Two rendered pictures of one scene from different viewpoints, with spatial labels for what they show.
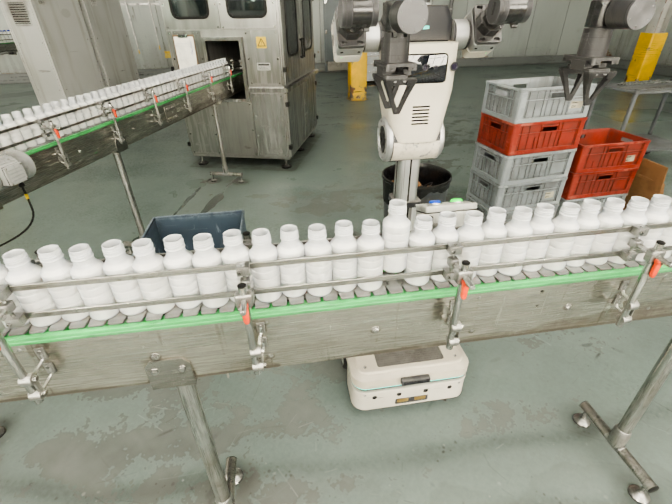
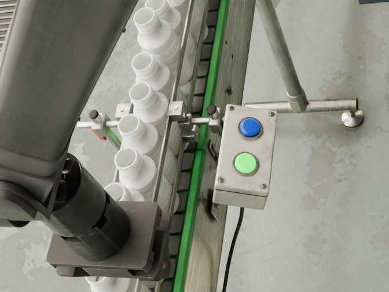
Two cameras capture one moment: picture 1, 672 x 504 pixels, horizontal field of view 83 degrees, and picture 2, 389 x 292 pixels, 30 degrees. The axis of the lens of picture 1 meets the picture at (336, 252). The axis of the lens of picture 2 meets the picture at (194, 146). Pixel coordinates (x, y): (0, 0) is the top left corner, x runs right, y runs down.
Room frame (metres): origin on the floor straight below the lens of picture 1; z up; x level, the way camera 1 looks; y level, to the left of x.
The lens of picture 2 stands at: (1.29, -0.76, 2.02)
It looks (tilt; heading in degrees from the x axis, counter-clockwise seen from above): 55 degrees down; 134
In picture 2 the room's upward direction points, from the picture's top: 32 degrees counter-clockwise
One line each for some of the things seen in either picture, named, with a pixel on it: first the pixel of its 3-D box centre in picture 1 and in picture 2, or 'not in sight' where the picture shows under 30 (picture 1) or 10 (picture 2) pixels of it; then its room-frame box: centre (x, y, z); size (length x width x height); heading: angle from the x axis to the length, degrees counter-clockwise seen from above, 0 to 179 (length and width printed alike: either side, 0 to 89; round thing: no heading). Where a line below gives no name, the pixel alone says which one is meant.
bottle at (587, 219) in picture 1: (580, 233); not in sight; (0.80, -0.59, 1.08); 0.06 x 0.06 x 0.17
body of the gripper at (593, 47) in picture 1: (593, 46); (93, 224); (0.95, -0.58, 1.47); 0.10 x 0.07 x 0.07; 8
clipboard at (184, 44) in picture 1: (185, 52); not in sight; (4.43, 1.51, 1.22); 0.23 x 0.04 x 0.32; 80
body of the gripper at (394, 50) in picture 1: (395, 51); not in sight; (0.89, -0.13, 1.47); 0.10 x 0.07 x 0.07; 10
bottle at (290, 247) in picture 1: (291, 261); not in sight; (0.70, 0.10, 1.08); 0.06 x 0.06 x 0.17
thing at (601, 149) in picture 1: (593, 149); not in sight; (3.10, -2.14, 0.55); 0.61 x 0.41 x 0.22; 101
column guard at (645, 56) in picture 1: (643, 63); not in sight; (8.72, -6.42, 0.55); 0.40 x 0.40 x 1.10; 8
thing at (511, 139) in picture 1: (528, 129); not in sight; (2.90, -1.46, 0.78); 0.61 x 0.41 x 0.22; 105
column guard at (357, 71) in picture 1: (357, 69); not in sight; (8.47, -0.49, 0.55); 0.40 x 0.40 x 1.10; 8
